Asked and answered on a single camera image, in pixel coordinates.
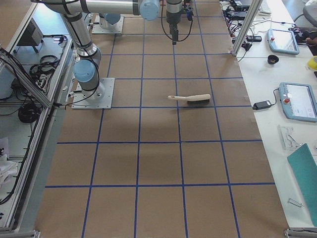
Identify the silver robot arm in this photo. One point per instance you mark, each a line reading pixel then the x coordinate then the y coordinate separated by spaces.
pixel 88 55

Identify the blue teach pendant far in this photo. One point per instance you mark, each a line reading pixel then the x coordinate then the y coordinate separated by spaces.
pixel 282 41

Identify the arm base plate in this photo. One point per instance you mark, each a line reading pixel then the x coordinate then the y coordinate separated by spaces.
pixel 108 24
pixel 101 99

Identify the blue teach pendant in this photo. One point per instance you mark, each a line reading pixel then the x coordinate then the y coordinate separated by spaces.
pixel 282 41
pixel 298 101

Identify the small black bowl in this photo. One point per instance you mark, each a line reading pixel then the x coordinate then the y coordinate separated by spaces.
pixel 272 59

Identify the black power adapter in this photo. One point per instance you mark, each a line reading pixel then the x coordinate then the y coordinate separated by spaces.
pixel 261 105

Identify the green folder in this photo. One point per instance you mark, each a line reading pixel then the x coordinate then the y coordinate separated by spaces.
pixel 305 171

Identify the yellow tape roll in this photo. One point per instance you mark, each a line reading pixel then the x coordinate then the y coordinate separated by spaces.
pixel 312 63

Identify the blue teach pendant near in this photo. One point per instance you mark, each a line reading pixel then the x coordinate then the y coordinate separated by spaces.
pixel 298 101

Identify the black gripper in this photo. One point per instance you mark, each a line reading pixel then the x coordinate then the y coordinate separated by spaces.
pixel 172 18

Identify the beige hand brush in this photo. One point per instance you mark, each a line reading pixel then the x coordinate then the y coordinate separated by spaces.
pixel 193 100

